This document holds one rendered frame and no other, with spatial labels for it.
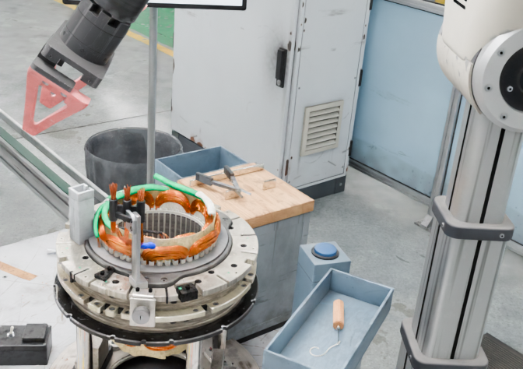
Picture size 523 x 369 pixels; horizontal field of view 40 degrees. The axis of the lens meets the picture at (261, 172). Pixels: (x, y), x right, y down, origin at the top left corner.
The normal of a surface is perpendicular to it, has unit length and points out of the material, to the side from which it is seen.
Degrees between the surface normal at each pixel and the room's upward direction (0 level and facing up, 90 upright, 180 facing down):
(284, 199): 0
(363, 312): 0
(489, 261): 90
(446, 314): 90
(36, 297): 0
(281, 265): 90
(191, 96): 90
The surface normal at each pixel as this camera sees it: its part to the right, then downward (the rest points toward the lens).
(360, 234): 0.08, -0.91
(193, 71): -0.77, 0.21
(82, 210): 0.70, 0.35
